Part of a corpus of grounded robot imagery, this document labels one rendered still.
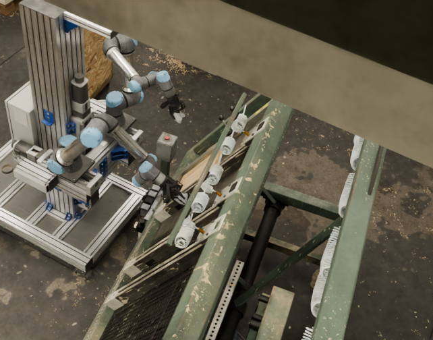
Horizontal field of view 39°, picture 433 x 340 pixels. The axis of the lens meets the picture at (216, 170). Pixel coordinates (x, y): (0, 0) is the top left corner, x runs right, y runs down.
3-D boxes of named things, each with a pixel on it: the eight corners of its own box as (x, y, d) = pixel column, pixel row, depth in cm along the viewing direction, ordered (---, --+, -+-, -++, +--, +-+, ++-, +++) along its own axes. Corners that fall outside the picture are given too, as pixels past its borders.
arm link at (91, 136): (67, 162, 387) (113, 127, 351) (56, 179, 378) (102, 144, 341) (52, 150, 384) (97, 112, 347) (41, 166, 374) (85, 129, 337)
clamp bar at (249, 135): (166, 213, 399) (137, 191, 393) (283, 129, 315) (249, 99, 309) (160, 224, 392) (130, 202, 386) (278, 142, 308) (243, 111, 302)
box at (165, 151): (161, 148, 456) (162, 131, 443) (176, 153, 454) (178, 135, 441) (155, 158, 448) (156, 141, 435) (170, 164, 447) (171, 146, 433)
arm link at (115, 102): (102, 108, 422) (102, 93, 412) (119, 102, 428) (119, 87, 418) (110, 119, 416) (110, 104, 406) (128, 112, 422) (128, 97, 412)
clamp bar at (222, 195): (137, 267, 369) (105, 244, 363) (258, 189, 285) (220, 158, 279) (130, 280, 362) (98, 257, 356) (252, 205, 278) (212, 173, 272)
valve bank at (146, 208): (154, 189, 452) (155, 167, 434) (172, 195, 450) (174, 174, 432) (125, 239, 419) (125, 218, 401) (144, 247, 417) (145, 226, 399)
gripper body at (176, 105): (180, 114, 379) (173, 98, 373) (169, 114, 384) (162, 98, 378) (186, 107, 384) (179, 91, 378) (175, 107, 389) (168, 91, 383)
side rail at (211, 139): (206, 154, 444) (195, 144, 441) (309, 73, 366) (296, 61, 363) (204, 159, 440) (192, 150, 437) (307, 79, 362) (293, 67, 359)
